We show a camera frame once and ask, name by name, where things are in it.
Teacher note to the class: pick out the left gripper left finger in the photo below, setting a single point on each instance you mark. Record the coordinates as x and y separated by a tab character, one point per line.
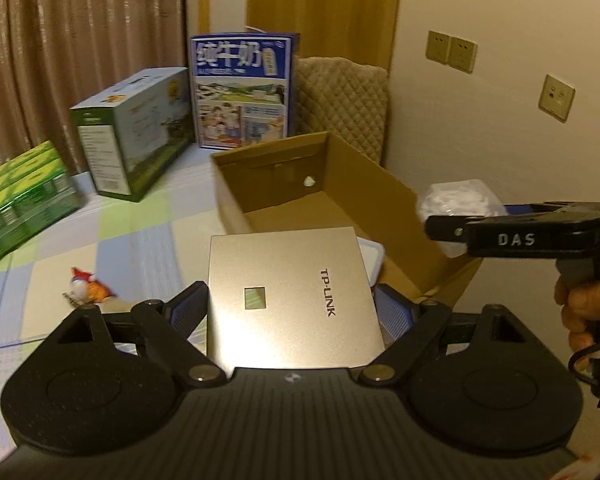
165	328

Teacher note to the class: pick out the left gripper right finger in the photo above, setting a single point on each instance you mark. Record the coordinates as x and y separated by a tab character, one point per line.
411	330

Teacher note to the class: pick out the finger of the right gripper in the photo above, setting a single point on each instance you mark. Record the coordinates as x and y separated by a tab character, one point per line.
449	229

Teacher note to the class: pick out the red Doraemon figurine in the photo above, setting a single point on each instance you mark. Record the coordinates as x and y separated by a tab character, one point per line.
85	289

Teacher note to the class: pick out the person's right hand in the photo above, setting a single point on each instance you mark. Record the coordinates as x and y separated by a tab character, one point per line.
580	309

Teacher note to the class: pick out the white square night light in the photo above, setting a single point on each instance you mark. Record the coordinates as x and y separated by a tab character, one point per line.
373	255

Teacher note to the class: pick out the open cardboard box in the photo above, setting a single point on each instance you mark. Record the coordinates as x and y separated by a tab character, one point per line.
318	181

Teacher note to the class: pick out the beige quilted cushion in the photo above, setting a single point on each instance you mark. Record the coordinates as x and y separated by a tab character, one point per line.
345	98

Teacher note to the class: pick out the green white milk box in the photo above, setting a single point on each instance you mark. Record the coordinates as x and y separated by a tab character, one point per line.
132	131

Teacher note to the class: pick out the green shrink-wrapped carton pack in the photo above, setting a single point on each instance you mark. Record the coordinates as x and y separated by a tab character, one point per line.
35	192

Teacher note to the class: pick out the wooden door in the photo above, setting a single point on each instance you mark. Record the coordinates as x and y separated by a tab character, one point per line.
360	30

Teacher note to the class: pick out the blue milk carton box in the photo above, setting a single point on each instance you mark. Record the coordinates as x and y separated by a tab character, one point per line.
243	87

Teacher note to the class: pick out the brown curtain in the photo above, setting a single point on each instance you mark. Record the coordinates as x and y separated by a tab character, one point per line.
56	53

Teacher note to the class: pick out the single wall outlet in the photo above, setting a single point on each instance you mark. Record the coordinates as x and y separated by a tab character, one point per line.
556	98

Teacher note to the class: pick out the wall socket pair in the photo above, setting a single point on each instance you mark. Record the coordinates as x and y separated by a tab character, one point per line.
455	52

